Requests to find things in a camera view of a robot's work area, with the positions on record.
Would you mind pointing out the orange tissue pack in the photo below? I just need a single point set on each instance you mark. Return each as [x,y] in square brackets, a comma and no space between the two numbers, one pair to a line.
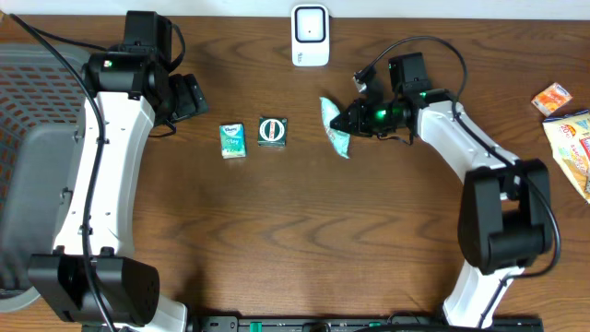
[551,99]

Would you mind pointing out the green Zam-Buk box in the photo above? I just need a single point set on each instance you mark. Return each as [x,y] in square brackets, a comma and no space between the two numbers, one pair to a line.
[272,132]

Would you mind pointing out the green tissue pack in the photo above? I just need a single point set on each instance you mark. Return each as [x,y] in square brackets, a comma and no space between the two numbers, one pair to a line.
[232,140]

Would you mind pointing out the yellow snack bag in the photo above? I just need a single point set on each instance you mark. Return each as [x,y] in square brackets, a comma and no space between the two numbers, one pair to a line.
[568,137]

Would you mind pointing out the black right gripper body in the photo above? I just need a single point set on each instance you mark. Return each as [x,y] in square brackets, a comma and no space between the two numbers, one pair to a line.
[375,117]

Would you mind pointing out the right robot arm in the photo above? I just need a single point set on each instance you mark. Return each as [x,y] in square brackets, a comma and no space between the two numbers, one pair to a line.
[505,220]

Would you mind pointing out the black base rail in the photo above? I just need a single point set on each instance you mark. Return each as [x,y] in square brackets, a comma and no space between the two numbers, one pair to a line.
[396,322]

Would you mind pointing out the white barcode scanner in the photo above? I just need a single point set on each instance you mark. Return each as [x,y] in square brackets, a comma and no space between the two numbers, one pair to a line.
[310,35]

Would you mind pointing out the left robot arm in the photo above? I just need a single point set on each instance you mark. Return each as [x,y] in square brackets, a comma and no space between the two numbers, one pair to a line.
[91,277]

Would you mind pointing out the grey plastic shopping basket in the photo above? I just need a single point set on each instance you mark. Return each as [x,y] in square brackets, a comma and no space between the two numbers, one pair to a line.
[42,117]

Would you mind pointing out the teal wet wipes pack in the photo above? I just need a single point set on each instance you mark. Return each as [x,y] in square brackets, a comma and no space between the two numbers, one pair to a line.
[338,139]

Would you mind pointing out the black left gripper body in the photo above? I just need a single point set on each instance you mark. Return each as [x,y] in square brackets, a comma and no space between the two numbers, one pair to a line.
[187,99]

